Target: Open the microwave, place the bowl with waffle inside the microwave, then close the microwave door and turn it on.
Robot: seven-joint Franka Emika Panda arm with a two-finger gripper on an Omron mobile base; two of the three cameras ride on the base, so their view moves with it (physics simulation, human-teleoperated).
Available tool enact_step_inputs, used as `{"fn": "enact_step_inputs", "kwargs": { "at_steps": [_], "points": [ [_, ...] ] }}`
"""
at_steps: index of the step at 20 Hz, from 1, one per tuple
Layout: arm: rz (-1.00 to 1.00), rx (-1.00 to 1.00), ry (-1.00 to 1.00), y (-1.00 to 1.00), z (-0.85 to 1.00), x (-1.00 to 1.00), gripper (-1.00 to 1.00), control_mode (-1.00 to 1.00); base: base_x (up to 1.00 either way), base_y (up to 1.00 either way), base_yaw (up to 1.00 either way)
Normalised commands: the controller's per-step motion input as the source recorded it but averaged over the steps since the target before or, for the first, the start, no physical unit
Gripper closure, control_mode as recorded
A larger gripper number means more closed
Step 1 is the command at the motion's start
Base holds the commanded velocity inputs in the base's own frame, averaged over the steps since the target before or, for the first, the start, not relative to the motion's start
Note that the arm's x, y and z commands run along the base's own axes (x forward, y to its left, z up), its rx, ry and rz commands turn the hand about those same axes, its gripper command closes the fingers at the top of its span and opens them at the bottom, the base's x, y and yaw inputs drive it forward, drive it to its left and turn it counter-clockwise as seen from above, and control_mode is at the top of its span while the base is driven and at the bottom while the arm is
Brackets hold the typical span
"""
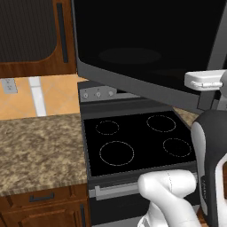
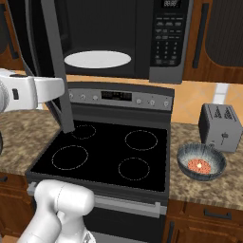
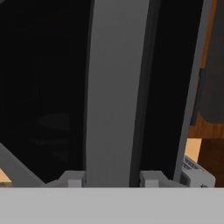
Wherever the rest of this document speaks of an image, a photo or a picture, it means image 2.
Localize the brown drawer front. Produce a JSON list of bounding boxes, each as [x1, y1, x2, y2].
[[166, 199, 243, 230], [0, 172, 31, 195]]

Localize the round reddish waffle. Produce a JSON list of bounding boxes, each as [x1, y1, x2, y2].
[[187, 159, 213, 176]]

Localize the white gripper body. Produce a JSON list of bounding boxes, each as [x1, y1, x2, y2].
[[32, 77, 66, 104]]

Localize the black and grey stove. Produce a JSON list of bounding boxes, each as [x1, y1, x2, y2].
[[25, 81, 176, 243]]

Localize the grey oven door handle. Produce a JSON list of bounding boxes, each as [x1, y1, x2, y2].
[[27, 182, 168, 219]]

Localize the dark microwave door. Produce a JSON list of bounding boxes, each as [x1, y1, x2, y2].
[[6, 0, 76, 134]]

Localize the white microwave turntable plate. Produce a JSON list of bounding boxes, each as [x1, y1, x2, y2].
[[64, 50, 133, 69]]

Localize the black and grey microwave oven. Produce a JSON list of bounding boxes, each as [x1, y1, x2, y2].
[[53, 0, 195, 85]]

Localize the black cupboard handle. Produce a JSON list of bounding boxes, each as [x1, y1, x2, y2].
[[166, 220, 176, 243], [0, 3, 20, 61], [192, 2, 211, 70]]

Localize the blue-grey ribbed bowl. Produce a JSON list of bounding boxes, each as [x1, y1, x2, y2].
[[176, 142, 228, 181]]

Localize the grey toaster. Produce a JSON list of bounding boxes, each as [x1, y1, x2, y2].
[[197, 103, 243, 154]]

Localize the brown cupboard door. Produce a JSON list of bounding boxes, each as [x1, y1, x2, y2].
[[161, 217, 243, 243], [182, 0, 243, 85], [0, 0, 26, 71], [0, 189, 36, 239]]

